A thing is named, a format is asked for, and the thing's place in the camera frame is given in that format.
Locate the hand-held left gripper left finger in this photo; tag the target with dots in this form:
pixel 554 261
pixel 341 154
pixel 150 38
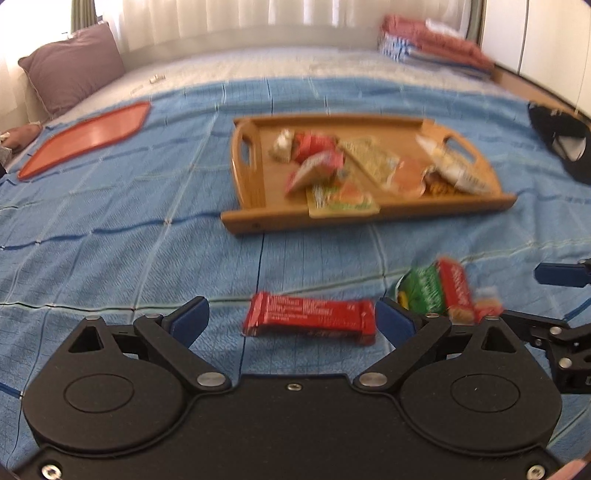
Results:
pixel 189 318

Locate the long red snack bar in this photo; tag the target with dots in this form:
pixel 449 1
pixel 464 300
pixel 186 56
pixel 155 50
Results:
pixel 309 316

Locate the flat red tray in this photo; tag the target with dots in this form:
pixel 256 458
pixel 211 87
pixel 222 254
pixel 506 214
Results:
pixel 87 138

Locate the large red snack packet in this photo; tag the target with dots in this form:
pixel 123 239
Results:
pixel 316 143

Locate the folded white cloth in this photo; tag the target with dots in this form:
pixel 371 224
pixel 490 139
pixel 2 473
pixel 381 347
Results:
pixel 444 26

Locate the white wardrobe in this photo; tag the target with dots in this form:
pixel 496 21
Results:
pixel 545 41

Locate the small white object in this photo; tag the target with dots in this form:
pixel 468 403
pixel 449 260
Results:
pixel 157 78

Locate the purple pillow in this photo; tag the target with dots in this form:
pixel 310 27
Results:
pixel 76 67

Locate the white quilted mattress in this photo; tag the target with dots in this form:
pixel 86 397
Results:
pixel 277 64

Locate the small yellow snack packet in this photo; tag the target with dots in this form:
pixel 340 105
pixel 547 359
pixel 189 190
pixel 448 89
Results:
pixel 282 145

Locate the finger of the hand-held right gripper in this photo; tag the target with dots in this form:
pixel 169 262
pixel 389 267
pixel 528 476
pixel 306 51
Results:
pixel 561 274
pixel 531 325

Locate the red white wafer packet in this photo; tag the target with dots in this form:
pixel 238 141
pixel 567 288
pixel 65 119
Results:
pixel 455 281

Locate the yellow speckled snack packet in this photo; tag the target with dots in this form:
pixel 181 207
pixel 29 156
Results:
pixel 371 159

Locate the white sheer curtain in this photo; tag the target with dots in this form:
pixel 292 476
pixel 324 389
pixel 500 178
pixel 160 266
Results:
pixel 277 21

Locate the blue checked blanket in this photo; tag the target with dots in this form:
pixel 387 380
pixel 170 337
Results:
pixel 115 230

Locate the orange jelly cup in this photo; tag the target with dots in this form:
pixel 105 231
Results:
pixel 408 180

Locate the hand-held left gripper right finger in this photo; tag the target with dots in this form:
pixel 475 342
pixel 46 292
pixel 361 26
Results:
pixel 392 323

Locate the green orange snack packet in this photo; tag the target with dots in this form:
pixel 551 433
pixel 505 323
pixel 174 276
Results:
pixel 344 201

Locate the red white snack packet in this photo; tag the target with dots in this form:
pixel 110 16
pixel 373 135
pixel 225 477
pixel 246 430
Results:
pixel 314 173

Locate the grey curtain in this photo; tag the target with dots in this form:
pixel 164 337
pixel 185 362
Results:
pixel 475 18

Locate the large yellow white snack packet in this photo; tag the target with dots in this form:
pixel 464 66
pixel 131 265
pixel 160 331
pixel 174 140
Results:
pixel 455 164

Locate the folded blankets stack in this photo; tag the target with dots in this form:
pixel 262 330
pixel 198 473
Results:
pixel 438 44

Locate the brown snack piece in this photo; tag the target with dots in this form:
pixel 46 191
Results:
pixel 441 188

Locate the brown cushion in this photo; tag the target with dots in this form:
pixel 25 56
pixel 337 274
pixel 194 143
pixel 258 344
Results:
pixel 23 136

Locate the black cap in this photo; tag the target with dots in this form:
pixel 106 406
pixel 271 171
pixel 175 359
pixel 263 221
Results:
pixel 549 127

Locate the folded blue striped blanket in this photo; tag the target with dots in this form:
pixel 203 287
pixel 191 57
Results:
pixel 401 50

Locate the green curtain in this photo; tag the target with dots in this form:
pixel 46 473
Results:
pixel 83 14

